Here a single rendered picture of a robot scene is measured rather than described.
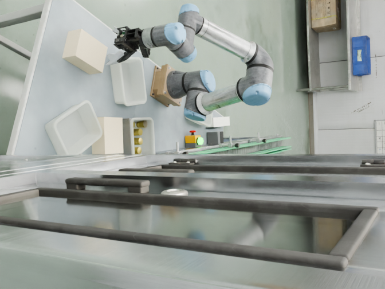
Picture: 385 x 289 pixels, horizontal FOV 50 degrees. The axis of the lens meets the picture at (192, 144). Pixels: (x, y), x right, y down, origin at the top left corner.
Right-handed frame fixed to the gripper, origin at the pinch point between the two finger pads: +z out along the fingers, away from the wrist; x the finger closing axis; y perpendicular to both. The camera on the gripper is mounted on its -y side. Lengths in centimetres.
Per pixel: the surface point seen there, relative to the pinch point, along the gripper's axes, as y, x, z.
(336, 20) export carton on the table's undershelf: -502, -316, 31
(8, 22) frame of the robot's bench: 15, -13, 50
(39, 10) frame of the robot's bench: 15.8, -13.7, 28.7
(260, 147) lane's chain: -178, -10, 6
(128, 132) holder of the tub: -31.8, 24.8, 11.0
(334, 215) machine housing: 67, 69, -105
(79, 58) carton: 5.9, 5.9, 9.8
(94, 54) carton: -1.3, 0.8, 9.8
